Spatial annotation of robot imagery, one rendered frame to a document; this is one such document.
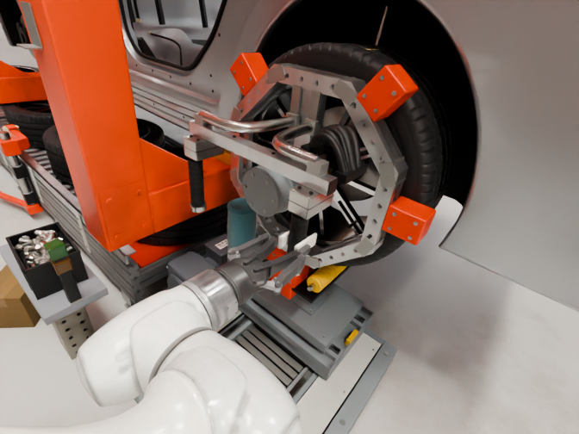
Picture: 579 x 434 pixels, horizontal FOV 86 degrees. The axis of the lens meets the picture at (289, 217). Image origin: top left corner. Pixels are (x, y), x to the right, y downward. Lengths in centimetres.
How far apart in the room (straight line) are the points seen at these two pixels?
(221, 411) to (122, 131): 83
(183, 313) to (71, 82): 67
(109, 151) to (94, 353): 67
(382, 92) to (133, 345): 61
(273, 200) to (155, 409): 52
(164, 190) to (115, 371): 79
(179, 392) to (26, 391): 127
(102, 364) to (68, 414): 103
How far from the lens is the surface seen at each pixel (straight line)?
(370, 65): 81
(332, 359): 131
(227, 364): 36
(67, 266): 104
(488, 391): 171
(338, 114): 106
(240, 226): 92
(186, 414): 33
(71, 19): 94
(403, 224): 75
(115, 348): 44
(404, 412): 147
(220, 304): 49
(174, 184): 118
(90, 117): 98
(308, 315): 131
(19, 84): 294
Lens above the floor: 122
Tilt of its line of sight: 33 degrees down
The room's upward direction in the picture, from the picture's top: 7 degrees clockwise
